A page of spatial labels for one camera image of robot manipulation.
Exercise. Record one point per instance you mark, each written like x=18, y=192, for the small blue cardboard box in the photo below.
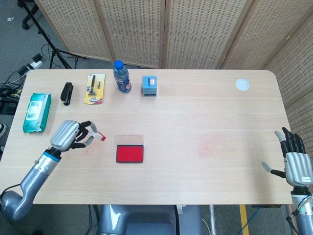
x=149, y=86

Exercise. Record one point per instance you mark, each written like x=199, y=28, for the razor in yellow blister pack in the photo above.
x=95, y=89

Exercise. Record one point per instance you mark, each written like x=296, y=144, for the white round grommet cover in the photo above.
x=242, y=84

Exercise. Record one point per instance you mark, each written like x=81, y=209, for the black stapler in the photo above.
x=67, y=94

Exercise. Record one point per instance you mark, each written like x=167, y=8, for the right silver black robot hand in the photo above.
x=294, y=166

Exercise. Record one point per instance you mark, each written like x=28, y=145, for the black and white shoe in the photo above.
x=2, y=129

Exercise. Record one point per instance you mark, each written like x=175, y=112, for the teal wet wipes pack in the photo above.
x=36, y=112

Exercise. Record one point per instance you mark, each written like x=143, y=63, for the white power strip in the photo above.
x=34, y=64

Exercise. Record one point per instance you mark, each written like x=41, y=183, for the water bottle with blue cap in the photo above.
x=121, y=78

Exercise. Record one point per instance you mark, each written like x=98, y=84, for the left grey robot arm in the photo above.
x=34, y=176

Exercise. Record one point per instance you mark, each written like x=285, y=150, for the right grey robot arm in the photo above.
x=303, y=210

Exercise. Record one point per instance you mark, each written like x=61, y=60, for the black office chair base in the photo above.
x=29, y=17

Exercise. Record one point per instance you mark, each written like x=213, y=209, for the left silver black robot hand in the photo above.
x=64, y=134

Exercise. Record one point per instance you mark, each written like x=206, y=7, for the grey robot torso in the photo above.
x=149, y=220

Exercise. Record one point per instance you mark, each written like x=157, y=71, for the red ink pad clear lid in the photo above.
x=129, y=154

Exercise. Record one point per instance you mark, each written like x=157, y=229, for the black tripod stand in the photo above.
x=52, y=49

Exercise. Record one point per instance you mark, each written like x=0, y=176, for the red and white stamp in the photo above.
x=99, y=136

